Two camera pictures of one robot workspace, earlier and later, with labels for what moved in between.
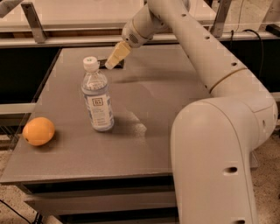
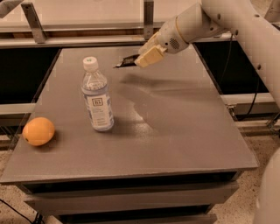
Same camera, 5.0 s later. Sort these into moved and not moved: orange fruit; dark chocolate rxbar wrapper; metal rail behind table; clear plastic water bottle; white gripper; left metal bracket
Moved: dark chocolate rxbar wrapper; white gripper
Not moved: left metal bracket; metal rail behind table; clear plastic water bottle; orange fruit
